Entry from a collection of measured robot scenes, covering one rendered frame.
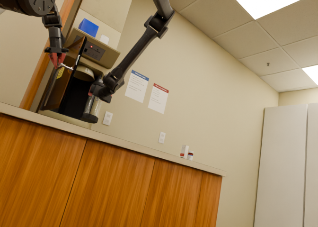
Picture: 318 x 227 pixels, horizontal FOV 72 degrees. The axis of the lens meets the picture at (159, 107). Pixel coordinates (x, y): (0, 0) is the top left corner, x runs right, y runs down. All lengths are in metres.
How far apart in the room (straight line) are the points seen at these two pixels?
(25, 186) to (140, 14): 1.89
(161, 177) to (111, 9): 1.22
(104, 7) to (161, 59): 0.94
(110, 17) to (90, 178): 1.11
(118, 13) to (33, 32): 0.66
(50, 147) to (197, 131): 1.86
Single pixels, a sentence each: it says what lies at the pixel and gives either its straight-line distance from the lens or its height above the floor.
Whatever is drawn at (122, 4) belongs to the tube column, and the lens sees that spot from 1.84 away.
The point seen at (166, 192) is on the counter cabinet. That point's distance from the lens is 1.49.
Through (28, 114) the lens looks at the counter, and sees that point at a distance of 1.11.
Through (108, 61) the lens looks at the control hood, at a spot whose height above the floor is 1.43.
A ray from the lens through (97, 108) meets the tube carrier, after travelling 1.33.
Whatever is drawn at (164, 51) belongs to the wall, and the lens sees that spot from 2.49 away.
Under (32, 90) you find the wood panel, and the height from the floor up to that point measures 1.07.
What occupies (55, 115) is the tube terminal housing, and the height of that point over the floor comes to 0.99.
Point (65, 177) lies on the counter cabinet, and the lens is 1.18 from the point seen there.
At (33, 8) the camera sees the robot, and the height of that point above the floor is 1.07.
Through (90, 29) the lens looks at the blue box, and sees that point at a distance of 1.51.
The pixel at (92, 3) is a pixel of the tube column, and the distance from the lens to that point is 1.72.
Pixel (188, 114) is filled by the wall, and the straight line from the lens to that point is 2.57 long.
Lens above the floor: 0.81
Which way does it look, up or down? 16 degrees up
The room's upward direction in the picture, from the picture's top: 13 degrees clockwise
